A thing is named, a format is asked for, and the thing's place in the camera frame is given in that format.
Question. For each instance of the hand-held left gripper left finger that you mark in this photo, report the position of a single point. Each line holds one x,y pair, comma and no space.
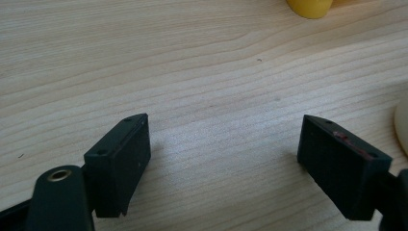
118,166

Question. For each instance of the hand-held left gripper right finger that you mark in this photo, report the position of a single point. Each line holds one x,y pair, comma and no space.
340,173

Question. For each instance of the cream round plate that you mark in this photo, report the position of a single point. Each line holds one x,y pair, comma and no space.
402,123

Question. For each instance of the yellow cup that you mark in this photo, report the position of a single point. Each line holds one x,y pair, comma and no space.
310,7

